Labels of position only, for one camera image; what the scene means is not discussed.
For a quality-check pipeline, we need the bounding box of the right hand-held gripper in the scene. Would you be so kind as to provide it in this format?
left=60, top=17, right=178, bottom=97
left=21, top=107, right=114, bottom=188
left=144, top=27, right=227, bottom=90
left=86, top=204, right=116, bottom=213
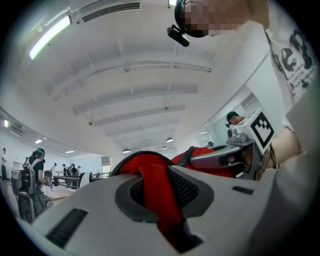
left=189, top=108, right=276, bottom=181

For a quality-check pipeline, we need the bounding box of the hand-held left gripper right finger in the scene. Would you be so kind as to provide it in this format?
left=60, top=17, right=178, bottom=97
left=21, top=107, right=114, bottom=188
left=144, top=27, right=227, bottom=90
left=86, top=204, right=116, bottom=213
left=167, top=152, right=316, bottom=256

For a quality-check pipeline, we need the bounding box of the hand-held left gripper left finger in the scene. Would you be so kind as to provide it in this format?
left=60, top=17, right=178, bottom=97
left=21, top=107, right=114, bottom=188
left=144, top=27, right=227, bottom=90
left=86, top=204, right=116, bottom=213
left=32, top=174, right=181, bottom=256

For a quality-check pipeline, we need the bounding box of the red backpack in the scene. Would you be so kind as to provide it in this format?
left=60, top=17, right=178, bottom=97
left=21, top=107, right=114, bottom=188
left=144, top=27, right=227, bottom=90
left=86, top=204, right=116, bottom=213
left=109, top=146, right=233, bottom=251

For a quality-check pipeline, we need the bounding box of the person's right forearm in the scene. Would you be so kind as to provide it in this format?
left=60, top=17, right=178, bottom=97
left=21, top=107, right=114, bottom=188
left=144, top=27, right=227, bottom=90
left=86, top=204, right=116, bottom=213
left=264, top=126, right=304, bottom=171

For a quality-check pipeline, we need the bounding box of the white chair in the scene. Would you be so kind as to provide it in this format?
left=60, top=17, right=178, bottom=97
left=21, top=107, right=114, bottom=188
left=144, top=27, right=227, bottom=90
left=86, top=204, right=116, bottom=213
left=79, top=171, right=92, bottom=190

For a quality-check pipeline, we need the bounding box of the black table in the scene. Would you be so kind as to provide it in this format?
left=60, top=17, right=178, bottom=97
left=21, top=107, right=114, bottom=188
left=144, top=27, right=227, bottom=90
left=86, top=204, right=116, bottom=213
left=53, top=174, right=82, bottom=187

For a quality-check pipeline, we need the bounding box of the white printed shirt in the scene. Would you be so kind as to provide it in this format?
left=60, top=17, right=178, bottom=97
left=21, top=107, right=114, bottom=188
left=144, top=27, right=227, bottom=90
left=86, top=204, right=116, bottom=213
left=262, top=0, right=320, bottom=133

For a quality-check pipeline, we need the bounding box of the person's head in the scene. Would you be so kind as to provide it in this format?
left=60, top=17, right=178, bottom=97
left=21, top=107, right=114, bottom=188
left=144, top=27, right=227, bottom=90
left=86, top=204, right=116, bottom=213
left=174, top=0, right=270, bottom=38

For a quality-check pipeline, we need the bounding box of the long ceiling tube light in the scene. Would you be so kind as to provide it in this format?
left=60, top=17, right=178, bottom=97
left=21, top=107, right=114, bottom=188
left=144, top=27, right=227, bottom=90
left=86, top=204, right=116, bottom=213
left=29, top=15, right=72, bottom=61

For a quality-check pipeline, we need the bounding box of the ceiling air vent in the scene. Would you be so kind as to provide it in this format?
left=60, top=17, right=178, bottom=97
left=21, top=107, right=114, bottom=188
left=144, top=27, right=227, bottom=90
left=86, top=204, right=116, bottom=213
left=81, top=1, right=141, bottom=23

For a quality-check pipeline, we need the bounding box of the black wrist strap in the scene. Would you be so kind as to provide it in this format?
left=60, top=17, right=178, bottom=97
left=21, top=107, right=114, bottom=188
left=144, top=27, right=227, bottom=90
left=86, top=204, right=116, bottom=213
left=269, top=143, right=279, bottom=169

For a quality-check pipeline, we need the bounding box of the black head camera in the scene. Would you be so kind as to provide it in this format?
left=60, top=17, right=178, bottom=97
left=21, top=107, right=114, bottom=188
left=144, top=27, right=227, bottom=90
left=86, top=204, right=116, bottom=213
left=166, top=24, right=190, bottom=48

